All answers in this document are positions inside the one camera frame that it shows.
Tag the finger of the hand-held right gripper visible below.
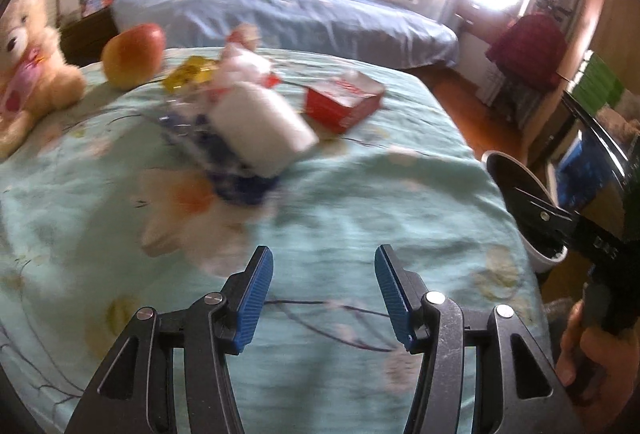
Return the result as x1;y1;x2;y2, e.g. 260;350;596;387
510;187;581;245

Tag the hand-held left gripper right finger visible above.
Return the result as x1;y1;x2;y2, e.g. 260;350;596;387
374;244;583;434

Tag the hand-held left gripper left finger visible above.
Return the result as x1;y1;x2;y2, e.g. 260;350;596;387
65;245;275;434

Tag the black lined trash bin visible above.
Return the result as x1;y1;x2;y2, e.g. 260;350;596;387
482;150;571;272

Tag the person's right hand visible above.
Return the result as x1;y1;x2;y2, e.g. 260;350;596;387
557;301;640;434

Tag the black glass cabinet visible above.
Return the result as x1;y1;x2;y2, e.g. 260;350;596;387
522;84;640;215

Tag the floral light blue tablecloth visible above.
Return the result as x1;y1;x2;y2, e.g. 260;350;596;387
0;45;551;434

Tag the stack of green boxes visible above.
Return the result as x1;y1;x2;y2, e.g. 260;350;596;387
570;57;626;110

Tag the red coat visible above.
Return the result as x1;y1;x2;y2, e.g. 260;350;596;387
486;13;568;90

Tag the white plastic packet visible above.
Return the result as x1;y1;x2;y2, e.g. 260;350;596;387
209;82;319;178

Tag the red cardboard box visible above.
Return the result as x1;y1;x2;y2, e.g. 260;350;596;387
304;70;386;135

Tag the small drawer cabinet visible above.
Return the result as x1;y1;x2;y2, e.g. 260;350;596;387
457;0;521;40

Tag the wooden coat stand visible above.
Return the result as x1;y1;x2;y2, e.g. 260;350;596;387
490;0;572;127

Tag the red yellow apple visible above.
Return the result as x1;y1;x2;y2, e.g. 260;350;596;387
101;23;166;89

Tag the bed with blue sheet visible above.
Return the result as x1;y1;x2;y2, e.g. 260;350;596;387
111;0;460;70

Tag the dark wooden nightstand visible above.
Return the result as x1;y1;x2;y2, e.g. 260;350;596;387
59;7;120;65

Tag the cream teddy bear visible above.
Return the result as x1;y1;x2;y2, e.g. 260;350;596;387
0;0;86;155

